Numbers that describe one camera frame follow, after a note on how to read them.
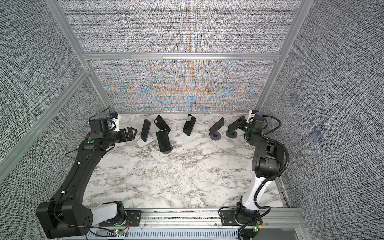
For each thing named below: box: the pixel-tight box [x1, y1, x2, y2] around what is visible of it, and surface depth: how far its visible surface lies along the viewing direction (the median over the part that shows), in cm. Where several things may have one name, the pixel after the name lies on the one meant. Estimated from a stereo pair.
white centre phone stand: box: [178, 130, 195, 142], surface depth 105 cm
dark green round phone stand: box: [225, 129, 238, 139], surface depth 108 cm
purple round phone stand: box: [209, 131, 222, 141], surface depth 108 cm
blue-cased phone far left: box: [140, 118, 152, 142], surface depth 96 cm
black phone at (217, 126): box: [209, 117, 225, 135], surface depth 100 cm
